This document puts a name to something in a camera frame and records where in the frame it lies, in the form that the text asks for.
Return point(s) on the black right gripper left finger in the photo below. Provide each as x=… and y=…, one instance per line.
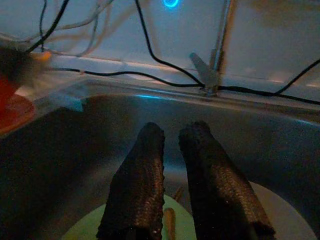
x=135, y=190

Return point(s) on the dark metal faucet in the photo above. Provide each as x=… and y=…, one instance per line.
x=208, y=72

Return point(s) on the white plate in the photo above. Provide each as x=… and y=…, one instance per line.
x=287, y=220

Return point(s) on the orange plastic plate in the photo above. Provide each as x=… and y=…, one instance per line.
x=15, y=112

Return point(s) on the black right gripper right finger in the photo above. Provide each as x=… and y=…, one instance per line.
x=215, y=190

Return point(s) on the green plate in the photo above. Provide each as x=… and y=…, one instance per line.
x=182, y=225

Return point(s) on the stainless steel sink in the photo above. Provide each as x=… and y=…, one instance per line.
x=250, y=140

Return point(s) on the orange plastic bowl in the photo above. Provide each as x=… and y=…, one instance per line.
x=6, y=87

